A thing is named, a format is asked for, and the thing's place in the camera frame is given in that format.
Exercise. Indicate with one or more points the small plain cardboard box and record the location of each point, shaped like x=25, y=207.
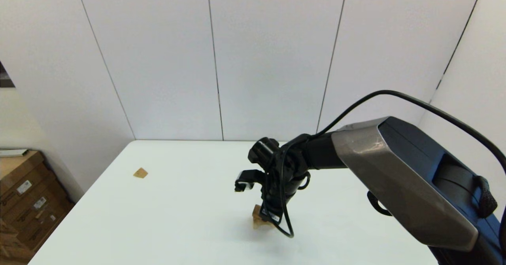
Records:
x=10, y=243

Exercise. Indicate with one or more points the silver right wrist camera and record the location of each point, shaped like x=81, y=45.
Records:
x=244, y=182

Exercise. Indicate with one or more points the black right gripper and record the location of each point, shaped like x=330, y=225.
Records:
x=280, y=186

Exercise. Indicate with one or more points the flat white item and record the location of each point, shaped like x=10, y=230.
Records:
x=12, y=153

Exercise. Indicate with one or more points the stacked cardboard boxes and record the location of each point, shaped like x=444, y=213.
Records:
x=27, y=201

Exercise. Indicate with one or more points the arched wooden building block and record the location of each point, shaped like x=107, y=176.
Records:
x=257, y=225

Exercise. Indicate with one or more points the triangular wooden building block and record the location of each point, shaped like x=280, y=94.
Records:
x=140, y=173

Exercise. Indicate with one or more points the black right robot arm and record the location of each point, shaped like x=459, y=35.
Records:
x=395, y=170

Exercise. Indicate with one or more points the rectangular wooden building block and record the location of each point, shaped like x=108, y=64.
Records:
x=257, y=211

